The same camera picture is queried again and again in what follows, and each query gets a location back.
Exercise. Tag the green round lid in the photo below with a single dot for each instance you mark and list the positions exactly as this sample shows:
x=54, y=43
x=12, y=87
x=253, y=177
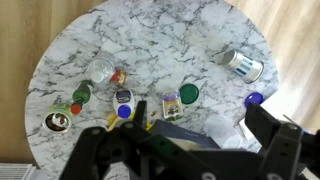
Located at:
x=189, y=93

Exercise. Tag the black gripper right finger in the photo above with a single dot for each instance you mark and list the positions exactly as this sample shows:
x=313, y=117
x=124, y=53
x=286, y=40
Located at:
x=263, y=123

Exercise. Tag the green glass bottle red cap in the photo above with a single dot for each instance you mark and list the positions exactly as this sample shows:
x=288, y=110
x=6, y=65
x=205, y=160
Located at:
x=81, y=96

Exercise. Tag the yellow flat package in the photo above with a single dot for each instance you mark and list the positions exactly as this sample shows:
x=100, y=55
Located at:
x=149, y=126

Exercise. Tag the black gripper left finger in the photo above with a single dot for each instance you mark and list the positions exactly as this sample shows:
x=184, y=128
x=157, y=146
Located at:
x=140, y=113

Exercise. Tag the small beige wooden piece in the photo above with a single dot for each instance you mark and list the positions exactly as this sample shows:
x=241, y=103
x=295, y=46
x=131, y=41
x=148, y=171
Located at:
x=111, y=120

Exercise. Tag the white bottle blue cap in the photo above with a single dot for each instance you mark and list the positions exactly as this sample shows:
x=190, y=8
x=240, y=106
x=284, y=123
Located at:
x=124, y=101

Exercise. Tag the white paper napkin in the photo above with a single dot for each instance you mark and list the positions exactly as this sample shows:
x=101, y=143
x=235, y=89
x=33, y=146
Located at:
x=280, y=106

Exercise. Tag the clear plastic water bottle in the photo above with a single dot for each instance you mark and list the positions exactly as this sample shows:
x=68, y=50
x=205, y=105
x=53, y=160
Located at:
x=101, y=70

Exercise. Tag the green tin can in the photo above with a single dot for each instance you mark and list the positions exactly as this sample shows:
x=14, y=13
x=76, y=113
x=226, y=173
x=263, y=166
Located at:
x=58, y=118

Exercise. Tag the small clear jar purple lid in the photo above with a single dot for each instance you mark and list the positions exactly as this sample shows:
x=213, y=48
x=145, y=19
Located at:
x=172, y=106

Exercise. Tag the blue round lid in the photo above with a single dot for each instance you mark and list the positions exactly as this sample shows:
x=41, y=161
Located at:
x=254, y=99

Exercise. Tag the navy blue cardboard box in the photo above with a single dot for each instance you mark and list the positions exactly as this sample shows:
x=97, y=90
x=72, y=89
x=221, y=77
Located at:
x=181, y=134

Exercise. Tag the silver cup with blue stripes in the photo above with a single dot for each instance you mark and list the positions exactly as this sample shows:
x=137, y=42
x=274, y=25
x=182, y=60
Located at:
x=243, y=66

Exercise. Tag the white floor vent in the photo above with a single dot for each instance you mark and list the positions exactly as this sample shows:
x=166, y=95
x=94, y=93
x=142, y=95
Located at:
x=15, y=171

